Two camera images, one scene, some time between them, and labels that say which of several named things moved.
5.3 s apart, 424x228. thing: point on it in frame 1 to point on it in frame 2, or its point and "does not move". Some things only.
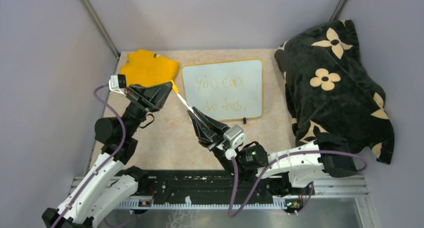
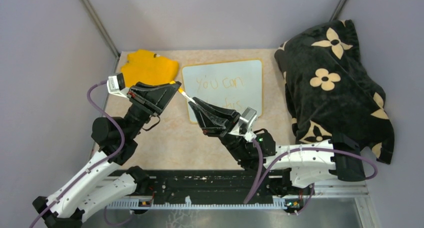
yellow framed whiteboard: x=227 y=90 does not move
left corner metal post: x=96 y=21 does not move
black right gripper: x=206 y=135 to x=219 y=123
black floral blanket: x=328 y=90 does not move
